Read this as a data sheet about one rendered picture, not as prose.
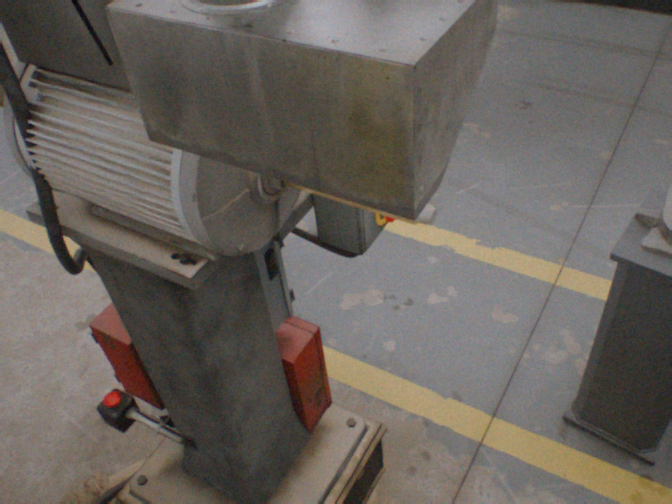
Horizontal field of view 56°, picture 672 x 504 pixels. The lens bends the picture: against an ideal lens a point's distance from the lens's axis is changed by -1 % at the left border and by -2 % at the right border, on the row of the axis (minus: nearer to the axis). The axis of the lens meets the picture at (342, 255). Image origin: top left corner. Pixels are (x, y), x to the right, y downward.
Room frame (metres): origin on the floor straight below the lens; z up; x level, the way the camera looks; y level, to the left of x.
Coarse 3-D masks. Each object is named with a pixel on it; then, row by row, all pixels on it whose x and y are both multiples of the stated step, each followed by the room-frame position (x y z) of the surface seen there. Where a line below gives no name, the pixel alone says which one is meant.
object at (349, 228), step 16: (320, 208) 0.88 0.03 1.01; (336, 208) 0.86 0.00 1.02; (352, 208) 0.85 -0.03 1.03; (320, 224) 0.89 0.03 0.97; (336, 224) 0.87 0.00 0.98; (352, 224) 0.85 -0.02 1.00; (368, 224) 0.86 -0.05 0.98; (384, 224) 0.90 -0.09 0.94; (320, 240) 0.89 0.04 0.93; (336, 240) 0.87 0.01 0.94; (352, 240) 0.85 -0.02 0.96; (368, 240) 0.85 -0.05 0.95; (352, 256) 0.90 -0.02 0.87
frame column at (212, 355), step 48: (144, 288) 0.74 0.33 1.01; (240, 288) 0.81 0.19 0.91; (144, 336) 0.78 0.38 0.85; (192, 336) 0.70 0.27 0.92; (240, 336) 0.78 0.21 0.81; (192, 384) 0.73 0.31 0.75; (240, 384) 0.75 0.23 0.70; (192, 432) 0.77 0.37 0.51; (240, 432) 0.72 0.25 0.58; (288, 432) 0.82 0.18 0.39; (240, 480) 0.71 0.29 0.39
